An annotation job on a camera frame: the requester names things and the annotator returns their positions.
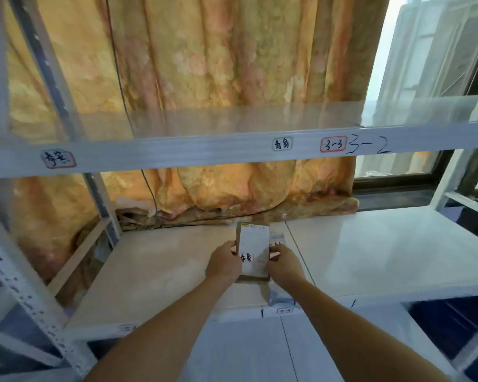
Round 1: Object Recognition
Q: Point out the person's left hand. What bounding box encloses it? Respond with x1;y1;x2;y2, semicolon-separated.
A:
205;240;244;285

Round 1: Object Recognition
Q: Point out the person's right hand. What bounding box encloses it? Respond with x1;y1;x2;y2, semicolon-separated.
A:
267;243;306;291

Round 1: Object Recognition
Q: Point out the white cardboard box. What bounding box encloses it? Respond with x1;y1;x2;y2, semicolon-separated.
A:
235;222;271;281

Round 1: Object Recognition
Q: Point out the orange floral curtain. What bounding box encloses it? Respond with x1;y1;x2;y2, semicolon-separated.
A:
0;0;392;285

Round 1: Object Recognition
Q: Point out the person's right forearm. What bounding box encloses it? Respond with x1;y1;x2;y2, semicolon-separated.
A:
278;277;453;382

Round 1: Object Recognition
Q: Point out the person's left forearm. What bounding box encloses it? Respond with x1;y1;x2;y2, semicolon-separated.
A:
83;274;240;382

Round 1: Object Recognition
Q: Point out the dark framed window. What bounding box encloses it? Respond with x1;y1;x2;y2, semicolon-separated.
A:
354;0;478;212

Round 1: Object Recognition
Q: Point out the red bordered handwritten label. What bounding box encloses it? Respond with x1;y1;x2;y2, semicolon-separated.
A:
319;135;348;153
41;150;77;170

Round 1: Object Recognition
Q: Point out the white metal shelf rack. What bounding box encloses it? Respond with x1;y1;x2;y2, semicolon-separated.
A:
0;0;478;382

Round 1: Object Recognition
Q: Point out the thin black cable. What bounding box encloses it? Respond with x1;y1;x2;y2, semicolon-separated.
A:
104;0;161;220

